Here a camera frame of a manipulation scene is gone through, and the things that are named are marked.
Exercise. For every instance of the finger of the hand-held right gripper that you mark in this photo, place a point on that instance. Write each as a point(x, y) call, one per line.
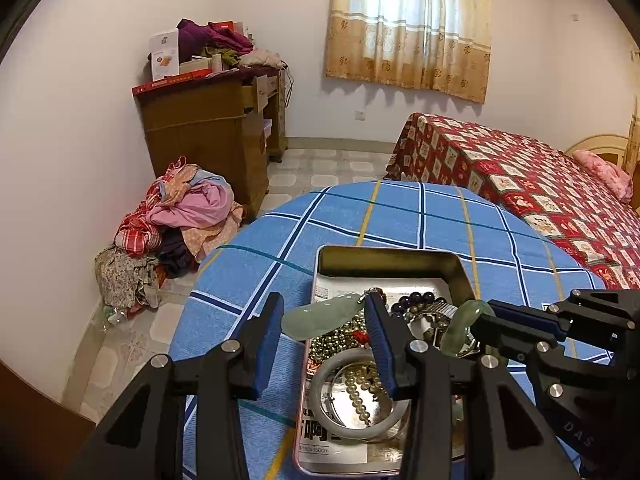
point(505, 340)
point(530, 319)

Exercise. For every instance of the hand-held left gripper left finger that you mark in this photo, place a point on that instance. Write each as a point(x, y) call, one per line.
point(267, 355)

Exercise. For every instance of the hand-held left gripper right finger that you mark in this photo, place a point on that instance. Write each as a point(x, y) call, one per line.
point(385, 355)

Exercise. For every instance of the green jade bangle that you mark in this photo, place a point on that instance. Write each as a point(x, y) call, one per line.
point(457, 327)

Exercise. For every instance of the pale green jade pendant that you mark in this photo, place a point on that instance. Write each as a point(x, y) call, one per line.
point(320, 316)

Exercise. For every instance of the pink tin box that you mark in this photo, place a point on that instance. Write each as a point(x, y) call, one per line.
point(395, 260)

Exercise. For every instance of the red knot charm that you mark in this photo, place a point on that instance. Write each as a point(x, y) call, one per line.
point(359, 336)

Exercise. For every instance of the white jade bangle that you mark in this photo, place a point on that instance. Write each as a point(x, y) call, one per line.
point(320, 385)

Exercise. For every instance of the blue plaid cloth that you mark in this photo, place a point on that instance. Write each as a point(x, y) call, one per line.
point(340, 215)

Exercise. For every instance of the clear plastic bottle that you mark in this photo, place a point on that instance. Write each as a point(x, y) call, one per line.
point(116, 317)

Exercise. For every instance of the red patterned bed blanket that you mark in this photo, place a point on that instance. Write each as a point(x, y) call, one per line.
point(500, 160)

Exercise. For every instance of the pink pillow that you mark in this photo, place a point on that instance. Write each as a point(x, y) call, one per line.
point(605, 172)

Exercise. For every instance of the pile of colourful clothes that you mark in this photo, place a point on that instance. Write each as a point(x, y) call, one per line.
point(185, 210)

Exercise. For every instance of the cream wooden headboard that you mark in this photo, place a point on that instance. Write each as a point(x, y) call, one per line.
point(615, 142)

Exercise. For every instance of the brown wooden desk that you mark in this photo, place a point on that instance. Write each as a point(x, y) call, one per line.
point(200, 145)

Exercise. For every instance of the purple storage box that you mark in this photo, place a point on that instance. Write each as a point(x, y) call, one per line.
point(268, 130)

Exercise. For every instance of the brown wooden panel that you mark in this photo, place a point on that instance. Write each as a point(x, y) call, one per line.
point(35, 425)

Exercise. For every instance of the wooden desk drawer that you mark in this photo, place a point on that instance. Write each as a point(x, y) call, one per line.
point(257, 92)

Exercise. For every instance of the flat red box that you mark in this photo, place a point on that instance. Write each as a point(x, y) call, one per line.
point(170, 81)

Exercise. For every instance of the pile of clothes on desk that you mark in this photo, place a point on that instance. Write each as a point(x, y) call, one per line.
point(225, 42)

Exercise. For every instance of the white cardboard box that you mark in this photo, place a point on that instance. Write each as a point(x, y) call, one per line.
point(164, 55)

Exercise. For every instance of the beige patterned curtain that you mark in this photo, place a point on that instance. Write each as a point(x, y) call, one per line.
point(410, 25)

